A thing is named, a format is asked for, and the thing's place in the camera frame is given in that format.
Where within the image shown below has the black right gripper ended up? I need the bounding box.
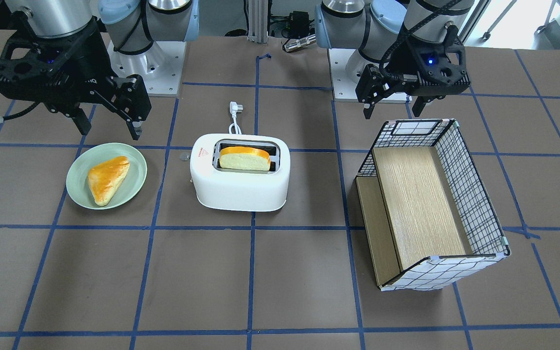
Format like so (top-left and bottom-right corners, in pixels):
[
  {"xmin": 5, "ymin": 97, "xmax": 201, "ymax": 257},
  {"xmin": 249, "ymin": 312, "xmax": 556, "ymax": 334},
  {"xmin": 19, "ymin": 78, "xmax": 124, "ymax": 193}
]
[{"xmin": 0, "ymin": 17, "xmax": 152, "ymax": 141}]

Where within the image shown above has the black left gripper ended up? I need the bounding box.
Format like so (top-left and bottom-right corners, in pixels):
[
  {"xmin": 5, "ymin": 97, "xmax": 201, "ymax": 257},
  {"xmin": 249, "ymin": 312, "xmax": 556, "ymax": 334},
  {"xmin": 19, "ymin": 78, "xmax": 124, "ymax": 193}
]
[{"xmin": 355, "ymin": 24, "xmax": 471, "ymax": 120}]

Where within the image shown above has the white two-slot toaster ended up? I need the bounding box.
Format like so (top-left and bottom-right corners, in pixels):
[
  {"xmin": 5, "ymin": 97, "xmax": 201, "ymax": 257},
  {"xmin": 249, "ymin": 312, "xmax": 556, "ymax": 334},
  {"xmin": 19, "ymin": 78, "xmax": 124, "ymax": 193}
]
[{"xmin": 190, "ymin": 133, "xmax": 291, "ymax": 212}]

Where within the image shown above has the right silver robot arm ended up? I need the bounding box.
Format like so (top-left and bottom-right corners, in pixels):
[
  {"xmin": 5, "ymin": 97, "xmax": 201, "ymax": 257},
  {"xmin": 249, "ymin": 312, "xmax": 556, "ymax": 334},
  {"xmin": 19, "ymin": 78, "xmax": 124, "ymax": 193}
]
[{"xmin": 0, "ymin": 0, "xmax": 199, "ymax": 140}]

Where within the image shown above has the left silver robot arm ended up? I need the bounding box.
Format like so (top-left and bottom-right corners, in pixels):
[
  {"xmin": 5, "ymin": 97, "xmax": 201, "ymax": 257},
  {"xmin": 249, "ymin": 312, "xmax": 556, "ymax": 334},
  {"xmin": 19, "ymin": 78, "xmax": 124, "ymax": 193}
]
[{"xmin": 315, "ymin": 0, "xmax": 473, "ymax": 119}]

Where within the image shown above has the yellow bread slice in toaster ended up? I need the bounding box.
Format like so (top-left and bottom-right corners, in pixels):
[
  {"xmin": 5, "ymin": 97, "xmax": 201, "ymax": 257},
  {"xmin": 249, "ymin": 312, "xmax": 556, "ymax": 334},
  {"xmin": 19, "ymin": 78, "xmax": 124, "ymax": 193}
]
[{"xmin": 219, "ymin": 146, "xmax": 271, "ymax": 171}]

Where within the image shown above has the triangular golden bread piece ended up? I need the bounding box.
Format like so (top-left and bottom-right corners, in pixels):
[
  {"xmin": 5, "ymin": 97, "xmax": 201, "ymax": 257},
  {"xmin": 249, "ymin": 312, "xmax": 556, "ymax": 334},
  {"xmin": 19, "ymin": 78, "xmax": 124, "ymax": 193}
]
[{"xmin": 87, "ymin": 156, "xmax": 130, "ymax": 207}]

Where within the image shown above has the light green plate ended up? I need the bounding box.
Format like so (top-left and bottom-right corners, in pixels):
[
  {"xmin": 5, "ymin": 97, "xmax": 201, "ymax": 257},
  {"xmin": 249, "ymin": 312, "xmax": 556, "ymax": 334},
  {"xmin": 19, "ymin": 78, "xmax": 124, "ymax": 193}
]
[{"xmin": 66, "ymin": 142, "xmax": 147, "ymax": 209}]

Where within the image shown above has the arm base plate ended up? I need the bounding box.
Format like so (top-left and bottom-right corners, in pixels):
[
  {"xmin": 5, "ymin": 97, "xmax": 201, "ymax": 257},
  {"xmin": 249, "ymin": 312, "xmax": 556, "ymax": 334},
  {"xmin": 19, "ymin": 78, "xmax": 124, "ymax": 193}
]
[
  {"xmin": 328, "ymin": 48, "xmax": 413, "ymax": 103},
  {"xmin": 107, "ymin": 41, "xmax": 187, "ymax": 97}
]

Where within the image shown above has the wire basket with wooden shelf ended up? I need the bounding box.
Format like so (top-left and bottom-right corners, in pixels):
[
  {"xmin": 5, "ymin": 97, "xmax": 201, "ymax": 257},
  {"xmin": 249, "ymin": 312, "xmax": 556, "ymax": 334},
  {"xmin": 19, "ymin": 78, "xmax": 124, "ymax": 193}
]
[{"xmin": 355, "ymin": 118, "xmax": 511, "ymax": 292}]

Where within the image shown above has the white toaster power cable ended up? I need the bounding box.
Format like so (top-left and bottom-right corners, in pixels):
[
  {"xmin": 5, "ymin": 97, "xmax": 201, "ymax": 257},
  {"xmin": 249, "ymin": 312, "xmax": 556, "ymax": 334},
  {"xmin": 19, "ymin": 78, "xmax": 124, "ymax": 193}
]
[{"xmin": 228, "ymin": 101, "xmax": 244, "ymax": 136}]

